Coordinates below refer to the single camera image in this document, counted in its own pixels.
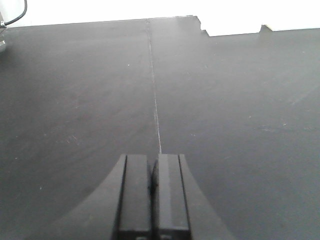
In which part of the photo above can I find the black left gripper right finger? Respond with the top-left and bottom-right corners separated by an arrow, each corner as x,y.
152,154 -> 235,240

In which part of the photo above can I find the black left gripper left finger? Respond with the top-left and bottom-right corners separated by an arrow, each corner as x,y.
27,154 -> 152,240

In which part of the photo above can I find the grey metal device edge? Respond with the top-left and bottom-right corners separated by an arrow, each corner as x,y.
0,13 -> 7,53

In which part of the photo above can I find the black cable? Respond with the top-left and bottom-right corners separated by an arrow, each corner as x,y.
3,0 -> 28,26

